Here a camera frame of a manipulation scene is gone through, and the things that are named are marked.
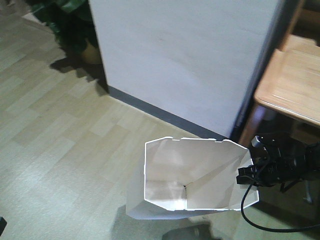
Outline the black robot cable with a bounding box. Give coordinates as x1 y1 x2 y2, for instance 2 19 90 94
240 159 320 231

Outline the wooden desk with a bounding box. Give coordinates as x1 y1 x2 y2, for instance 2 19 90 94
235 0 320 147

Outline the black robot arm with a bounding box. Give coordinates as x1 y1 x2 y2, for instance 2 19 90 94
236 143 320 187

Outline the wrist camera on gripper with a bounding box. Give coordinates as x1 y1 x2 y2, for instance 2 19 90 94
251 135 278 153

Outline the green potted plant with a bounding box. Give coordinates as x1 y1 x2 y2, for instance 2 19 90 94
26 0 102 65

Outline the white plastic trash bin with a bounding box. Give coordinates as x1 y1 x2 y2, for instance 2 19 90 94
126 136 259 220

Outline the black object at left edge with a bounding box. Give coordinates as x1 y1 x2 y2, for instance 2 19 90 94
0 216 7 235

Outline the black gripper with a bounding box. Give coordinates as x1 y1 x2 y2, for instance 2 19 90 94
236 164 263 187

